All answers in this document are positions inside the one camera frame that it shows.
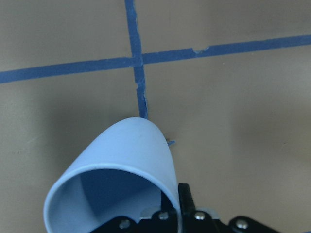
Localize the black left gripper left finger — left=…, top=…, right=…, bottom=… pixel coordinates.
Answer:
left=92, top=192, right=177, bottom=233

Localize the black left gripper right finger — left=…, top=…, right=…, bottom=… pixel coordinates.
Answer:
left=178, top=183, right=278, bottom=233

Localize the light blue plastic cup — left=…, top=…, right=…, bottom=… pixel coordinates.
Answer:
left=43, top=117, right=180, bottom=233

